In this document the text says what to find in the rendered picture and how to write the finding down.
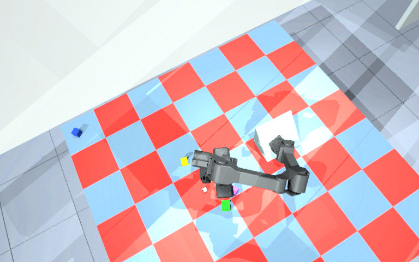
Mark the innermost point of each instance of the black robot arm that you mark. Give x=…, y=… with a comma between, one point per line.
x=223, y=169

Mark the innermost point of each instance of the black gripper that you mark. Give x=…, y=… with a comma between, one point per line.
x=223, y=191

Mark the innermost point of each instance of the small blue block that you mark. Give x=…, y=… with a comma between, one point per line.
x=76, y=132

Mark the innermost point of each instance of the yellow cube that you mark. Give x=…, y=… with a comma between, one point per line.
x=184, y=161

